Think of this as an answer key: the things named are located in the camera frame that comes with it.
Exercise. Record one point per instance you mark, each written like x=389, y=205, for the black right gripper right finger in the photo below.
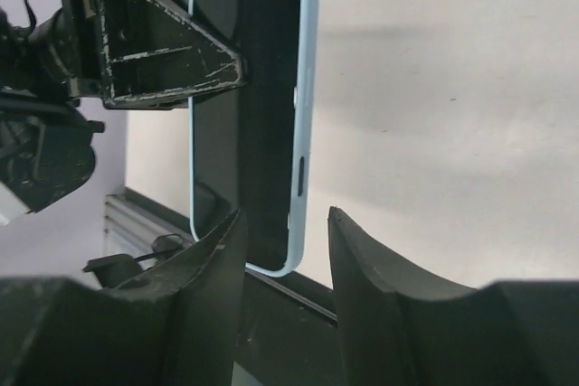
x=400, y=324

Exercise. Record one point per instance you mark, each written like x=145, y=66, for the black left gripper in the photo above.
x=137, y=54

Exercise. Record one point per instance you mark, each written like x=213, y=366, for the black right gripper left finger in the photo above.
x=173, y=324

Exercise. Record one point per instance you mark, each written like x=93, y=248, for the light blue phone case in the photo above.
x=303, y=105

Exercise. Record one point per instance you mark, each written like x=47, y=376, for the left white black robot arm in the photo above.
x=46, y=143

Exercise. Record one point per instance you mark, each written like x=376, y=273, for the aluminium extrusion rail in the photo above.
x=132, y=223

